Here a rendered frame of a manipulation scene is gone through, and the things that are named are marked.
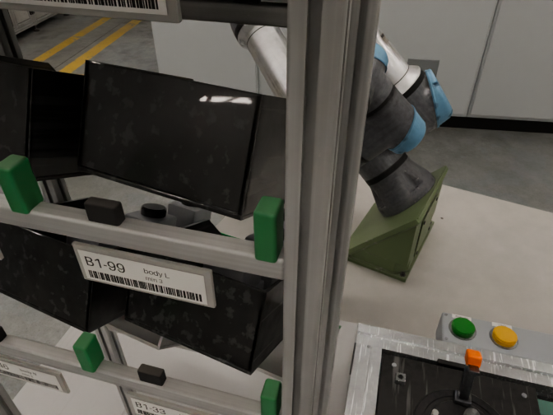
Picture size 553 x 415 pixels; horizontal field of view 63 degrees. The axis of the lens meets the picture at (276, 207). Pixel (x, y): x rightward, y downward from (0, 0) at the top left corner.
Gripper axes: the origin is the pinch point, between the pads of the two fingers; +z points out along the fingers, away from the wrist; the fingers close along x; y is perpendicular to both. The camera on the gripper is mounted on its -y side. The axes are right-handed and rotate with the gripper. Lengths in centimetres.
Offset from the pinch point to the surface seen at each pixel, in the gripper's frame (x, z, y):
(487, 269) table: -30, -30, 58
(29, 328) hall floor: 137, 32, 121
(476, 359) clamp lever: -28.3, 2.2, 19.4
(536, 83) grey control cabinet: -41, -252, 212
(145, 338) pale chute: 8.5, 19.5, -1.5
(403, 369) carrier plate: -19.2, 5.5, 28.9
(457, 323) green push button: -25.3, -6.9, 34.5
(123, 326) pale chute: 12.3, 19.4, -1.1
